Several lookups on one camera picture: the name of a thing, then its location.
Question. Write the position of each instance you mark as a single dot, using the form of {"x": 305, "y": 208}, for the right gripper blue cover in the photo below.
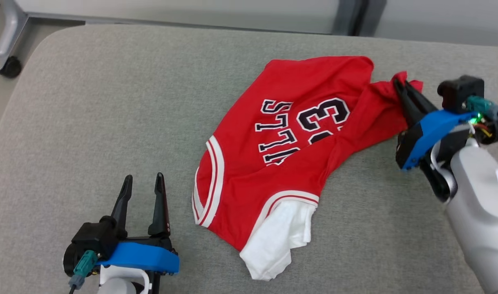
{"x": 428, "y": 134}

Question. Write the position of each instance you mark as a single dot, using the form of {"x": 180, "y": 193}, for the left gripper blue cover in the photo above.
{"x": 146, "y": 257}

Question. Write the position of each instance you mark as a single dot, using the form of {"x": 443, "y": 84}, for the red basketball jersey white undershirt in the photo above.
{"x": 298, "y": 171}

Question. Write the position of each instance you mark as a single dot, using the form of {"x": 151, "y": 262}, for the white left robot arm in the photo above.
{"x": 122, "y": 286}

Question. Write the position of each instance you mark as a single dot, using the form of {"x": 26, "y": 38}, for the grey fabric sofa seat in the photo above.
{"x": 110, "y": 122}

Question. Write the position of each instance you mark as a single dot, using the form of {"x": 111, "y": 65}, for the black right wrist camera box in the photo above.
{"x": 459, "y": 92}

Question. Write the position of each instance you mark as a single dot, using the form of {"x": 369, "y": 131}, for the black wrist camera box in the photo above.
{"x": 459, "y": 92}
{"x": 91, "y": 239}

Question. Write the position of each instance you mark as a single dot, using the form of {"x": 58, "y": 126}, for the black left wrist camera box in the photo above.
{"x": 91, "y": 239}

